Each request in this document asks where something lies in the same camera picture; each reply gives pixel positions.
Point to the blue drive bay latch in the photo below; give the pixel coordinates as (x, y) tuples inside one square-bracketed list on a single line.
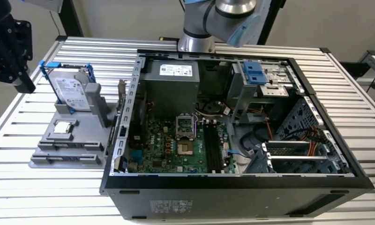
[(252, 72)]

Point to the silver optical drive cage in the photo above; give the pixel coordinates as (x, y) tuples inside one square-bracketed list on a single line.
[(240, 98)]

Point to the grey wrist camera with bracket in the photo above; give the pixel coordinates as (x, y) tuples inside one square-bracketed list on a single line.
[(40, 4)]

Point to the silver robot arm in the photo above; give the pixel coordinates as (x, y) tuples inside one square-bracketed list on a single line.
[(200, 21)]

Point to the black metal stand post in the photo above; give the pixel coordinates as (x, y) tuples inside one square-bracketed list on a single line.
[(277, 14), (69, 18)]

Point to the grey parts rack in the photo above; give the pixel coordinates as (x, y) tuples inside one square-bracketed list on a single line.
[(84, 133)]

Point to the CPU socket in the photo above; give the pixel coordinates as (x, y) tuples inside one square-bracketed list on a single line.
[(184, 147)]

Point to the black case fan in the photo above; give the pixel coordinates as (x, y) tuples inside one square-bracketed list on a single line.
[(140, 110)]

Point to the green motherboard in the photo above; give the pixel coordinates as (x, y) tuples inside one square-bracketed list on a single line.
[(186, 161)]

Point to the graphics card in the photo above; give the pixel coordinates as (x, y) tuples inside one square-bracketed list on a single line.
[(121, 91)]

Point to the silver disk bay cage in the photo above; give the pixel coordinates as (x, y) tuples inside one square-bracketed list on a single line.
[(287, 157)]

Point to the silver CPU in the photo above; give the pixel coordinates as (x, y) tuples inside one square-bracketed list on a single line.
[(61, 127)]

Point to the black RAM slot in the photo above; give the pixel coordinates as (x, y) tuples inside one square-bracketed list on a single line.
[(219, 147), (211, 147), (215, 147), (207, 147)]

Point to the black PC case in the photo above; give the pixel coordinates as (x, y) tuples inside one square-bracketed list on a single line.
[(205, 201)]

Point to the yellow black table connector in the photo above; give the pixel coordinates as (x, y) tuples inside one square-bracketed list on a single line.
[(168, 39)]

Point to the hard disk in blue carrier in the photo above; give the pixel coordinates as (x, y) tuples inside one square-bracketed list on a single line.
[(68, 89)]

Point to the grey power supply unit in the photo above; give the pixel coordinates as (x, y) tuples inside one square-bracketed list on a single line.
[(168, 98)]

